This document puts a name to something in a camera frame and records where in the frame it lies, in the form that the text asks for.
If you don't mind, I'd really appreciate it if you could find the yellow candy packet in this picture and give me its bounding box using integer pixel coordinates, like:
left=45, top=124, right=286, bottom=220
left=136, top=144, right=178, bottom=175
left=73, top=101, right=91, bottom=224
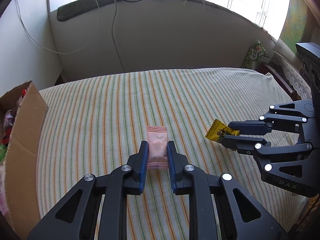
left=205, top=119, right=240, bottom=142

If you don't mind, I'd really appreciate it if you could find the pink candy packet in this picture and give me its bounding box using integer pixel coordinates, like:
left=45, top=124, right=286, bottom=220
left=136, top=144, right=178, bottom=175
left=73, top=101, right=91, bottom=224
left=147, top=126, right=168, bottom=169

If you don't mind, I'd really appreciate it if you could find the green candy packet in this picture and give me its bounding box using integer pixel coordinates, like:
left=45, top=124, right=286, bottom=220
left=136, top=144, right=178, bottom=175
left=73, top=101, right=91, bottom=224
left=0, top=144, right=8, bottom=165

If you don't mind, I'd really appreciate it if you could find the dark candy red wrapper large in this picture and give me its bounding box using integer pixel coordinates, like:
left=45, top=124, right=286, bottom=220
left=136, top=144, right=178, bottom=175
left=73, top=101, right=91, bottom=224
left=2, top=110, right=16, bottom=146

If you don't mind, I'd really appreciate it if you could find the dark candy red wrapper small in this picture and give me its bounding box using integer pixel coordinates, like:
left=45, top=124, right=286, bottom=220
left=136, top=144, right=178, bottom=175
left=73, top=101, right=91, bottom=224
left=20, top=89, right=27, bottom=100

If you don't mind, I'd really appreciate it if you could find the dark red wooden furniture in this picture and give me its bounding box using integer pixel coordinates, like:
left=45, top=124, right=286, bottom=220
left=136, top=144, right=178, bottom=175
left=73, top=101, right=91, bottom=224
left=256, top=61, right=302, bottom=101

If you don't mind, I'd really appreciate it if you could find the striped table cloth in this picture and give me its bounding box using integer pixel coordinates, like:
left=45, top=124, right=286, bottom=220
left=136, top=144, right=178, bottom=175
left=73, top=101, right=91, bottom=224
left=36, top=68, right=306, bottom=230

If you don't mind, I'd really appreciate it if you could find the green patterned bag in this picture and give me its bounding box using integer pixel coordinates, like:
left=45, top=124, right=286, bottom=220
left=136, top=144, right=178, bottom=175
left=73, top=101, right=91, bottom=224
left=241, top=41, right=267, bottom=69

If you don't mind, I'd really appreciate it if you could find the white lace cloth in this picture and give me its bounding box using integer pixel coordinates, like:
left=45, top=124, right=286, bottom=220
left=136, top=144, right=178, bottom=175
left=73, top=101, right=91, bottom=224
left=272, top=38, right=312, bottom=100

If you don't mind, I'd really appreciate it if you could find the brown cardboard box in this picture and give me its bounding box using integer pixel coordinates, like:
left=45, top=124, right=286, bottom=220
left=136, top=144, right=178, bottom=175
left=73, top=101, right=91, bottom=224
left=1, top=81, right=48, bottom=239

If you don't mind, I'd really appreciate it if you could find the yellow green wall painting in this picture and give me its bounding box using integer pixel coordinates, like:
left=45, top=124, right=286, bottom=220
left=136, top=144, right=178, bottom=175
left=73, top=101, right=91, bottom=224
left=279, top=0, right=312, bottom=54

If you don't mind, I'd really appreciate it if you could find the white thin cable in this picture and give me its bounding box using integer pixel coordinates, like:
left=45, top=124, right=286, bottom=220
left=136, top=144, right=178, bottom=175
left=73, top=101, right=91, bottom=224
left=15, top=0, right=102, bottom=55

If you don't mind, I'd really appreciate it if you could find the grey hanging cable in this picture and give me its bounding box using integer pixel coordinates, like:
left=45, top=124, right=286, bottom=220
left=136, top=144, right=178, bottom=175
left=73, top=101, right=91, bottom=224
left=107, top=0, right=161, bottom=73

